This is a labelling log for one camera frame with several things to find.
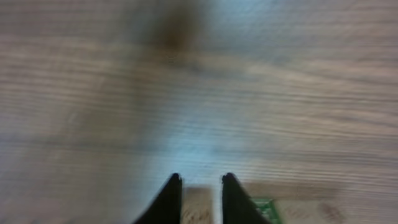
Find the green Z wooden block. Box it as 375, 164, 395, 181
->
251, 198, 282, 224

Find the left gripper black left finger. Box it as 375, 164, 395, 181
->
133, 173, 183, 224

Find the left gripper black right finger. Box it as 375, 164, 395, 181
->
222, 172, 271, 224

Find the plain picture wooden block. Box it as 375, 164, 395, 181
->
275, 200, 348, 224

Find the yellow wooden block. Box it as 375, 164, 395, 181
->
180, 185, 213, 224

